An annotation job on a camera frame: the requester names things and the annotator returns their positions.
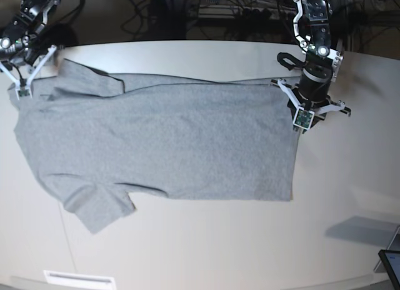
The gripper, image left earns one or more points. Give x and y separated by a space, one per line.
22 57

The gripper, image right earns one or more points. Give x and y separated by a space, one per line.
314 84

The grey T-shirt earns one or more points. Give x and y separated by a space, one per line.
91 139

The black robot arm, image left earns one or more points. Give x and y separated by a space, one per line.
30 32

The black tablet screen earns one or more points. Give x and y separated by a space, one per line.
390 260

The white label strip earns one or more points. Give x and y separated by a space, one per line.
65 275

